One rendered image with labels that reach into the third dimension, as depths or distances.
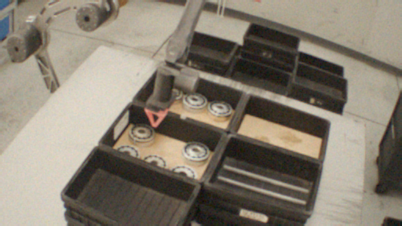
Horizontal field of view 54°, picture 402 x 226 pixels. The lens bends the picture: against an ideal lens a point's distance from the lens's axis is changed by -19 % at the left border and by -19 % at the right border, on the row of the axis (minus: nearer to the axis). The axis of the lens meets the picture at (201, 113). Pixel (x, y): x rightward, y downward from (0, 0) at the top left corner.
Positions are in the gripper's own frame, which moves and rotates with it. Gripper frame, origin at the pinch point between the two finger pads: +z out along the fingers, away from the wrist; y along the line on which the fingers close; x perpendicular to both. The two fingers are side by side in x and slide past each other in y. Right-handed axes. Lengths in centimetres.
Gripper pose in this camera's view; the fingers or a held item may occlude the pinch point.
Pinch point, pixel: (158, 118)
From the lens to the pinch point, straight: 157.4
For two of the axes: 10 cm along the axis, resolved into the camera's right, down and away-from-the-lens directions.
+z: -1.9, 7.7, 6.1
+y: 3.3, -5.4, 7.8
